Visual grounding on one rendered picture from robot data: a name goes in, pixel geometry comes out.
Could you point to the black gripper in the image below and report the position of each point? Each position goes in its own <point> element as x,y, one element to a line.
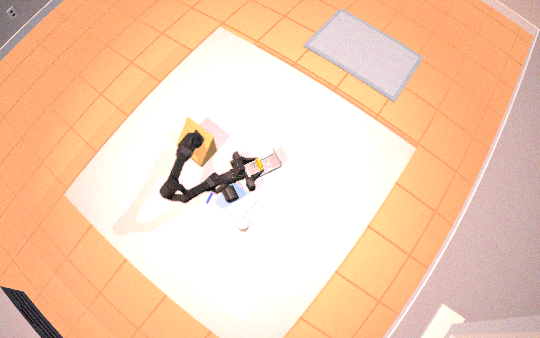
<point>250,181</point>

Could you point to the grey dish rack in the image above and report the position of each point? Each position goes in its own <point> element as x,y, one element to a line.
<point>270,163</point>

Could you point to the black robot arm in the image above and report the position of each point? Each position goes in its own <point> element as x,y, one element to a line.
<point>184,151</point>

